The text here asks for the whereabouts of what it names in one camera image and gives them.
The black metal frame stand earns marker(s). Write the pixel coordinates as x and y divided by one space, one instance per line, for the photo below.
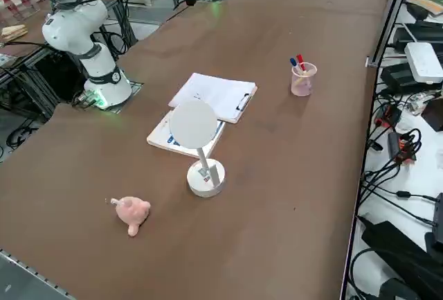
41 81

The blue marker pen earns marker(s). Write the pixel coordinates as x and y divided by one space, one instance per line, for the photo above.
294 62

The light wooden block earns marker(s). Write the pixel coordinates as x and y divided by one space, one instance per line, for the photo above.
15 32

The pink plush pig toy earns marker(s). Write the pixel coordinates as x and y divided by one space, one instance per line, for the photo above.
131 211

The black power adapter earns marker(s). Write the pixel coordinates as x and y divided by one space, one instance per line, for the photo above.
401 76

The white router box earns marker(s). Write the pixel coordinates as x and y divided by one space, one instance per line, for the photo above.
424 62

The dark brown box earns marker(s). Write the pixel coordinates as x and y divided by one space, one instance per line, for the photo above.
434 113

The aluminium frame post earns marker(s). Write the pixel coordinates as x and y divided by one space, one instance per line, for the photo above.
391 12

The green yellow plastic ruler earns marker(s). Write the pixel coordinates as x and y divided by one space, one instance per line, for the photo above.
306 73

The red black power strip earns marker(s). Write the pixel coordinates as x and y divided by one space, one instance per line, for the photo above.
403 147

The pink translucent pen cup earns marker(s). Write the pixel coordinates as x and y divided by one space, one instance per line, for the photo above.
301 87

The white blue paperback book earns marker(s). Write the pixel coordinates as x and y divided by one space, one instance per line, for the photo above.
161 137

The aluminium frame rail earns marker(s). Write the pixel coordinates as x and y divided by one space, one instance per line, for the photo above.
31 272

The clipboard with white paper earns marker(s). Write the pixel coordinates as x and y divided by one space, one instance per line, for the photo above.
214 92

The red marker pen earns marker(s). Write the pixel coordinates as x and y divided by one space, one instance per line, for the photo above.
300 60

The white foldable desk lamp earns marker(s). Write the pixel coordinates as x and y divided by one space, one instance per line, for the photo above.
192 123

